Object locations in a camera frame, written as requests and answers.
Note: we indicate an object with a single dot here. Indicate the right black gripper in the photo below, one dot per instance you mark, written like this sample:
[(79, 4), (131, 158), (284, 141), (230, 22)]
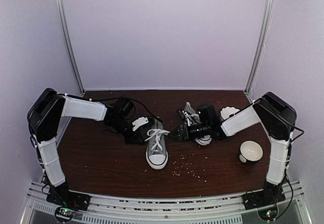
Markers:
[(183, 131)]

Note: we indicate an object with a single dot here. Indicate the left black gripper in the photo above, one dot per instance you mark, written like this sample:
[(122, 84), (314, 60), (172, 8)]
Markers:
[(132, 139)]

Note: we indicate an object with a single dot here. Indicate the grey sneaker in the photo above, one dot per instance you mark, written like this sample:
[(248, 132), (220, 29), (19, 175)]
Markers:
[(156, 152), (205, 140)]

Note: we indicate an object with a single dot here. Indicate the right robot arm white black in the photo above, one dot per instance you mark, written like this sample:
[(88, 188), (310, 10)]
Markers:
[(277, 117)]

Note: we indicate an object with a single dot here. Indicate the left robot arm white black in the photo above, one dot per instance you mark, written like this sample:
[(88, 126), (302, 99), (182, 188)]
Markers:
[(46, 113)]

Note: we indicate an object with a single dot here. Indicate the white fluted ceramic bowl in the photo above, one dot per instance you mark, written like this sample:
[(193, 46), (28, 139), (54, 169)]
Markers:
[(226, 112)]

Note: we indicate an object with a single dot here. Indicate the black and white bowl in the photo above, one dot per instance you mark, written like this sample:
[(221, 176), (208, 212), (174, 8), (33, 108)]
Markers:
[(250, 153)]

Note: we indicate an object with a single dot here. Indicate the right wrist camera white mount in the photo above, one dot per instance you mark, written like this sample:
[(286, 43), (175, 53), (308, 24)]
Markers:
[(186, 117)]

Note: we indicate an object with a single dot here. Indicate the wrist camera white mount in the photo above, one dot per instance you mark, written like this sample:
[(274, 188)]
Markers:
[(186, 117), (139, 122)]

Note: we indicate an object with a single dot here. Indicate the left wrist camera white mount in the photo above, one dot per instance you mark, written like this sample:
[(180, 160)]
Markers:
[(139, 122)]

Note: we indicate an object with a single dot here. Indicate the front aluminium rail frame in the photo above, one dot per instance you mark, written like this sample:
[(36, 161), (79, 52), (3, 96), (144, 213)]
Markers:
[(228, 208)]

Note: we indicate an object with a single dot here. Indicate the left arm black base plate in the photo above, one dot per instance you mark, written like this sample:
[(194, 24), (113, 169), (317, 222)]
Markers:
[(69, 199)]

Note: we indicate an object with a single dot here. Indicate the right aluminium frame post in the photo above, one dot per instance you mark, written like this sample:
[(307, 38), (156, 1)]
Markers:
[(260, 49)]

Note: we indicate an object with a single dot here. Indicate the aluminium frame post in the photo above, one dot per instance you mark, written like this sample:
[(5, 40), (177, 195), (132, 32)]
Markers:
[(68, 45), (260, 49)]

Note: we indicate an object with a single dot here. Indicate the left aluminium frame post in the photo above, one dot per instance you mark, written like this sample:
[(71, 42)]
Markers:
[(68, 45)]

